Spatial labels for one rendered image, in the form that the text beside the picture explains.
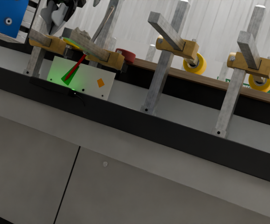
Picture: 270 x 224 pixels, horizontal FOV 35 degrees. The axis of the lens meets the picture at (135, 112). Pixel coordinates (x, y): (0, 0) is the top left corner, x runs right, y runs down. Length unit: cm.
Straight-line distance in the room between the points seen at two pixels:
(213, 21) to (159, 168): 799
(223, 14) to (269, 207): 809
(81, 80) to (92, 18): 889
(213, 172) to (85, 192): 59
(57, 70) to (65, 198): 52
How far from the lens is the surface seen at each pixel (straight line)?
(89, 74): 154
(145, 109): 143
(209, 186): 138
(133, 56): 163
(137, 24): 982
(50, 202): 183
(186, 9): 149
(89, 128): 153
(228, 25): 918
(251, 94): 155
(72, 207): 178
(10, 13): 75
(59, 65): 160
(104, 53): 148
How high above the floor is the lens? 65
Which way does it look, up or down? 2 degrees up
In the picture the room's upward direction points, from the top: 18 degrees clockwise
